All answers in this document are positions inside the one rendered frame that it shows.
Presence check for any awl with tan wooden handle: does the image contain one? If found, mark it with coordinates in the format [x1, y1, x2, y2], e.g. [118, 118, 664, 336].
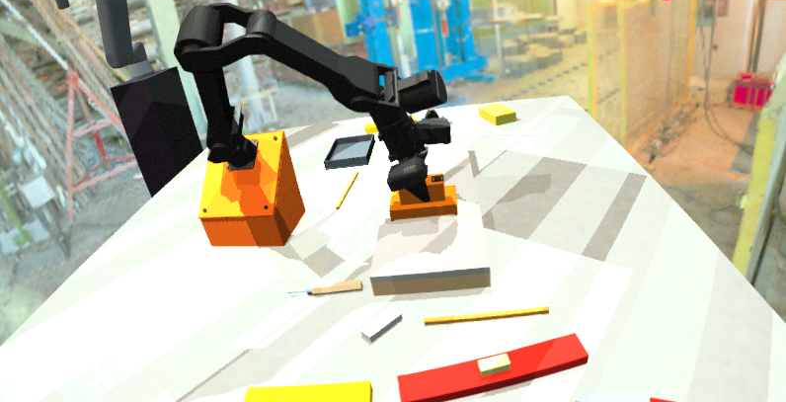
[288, 280, 363, 295]

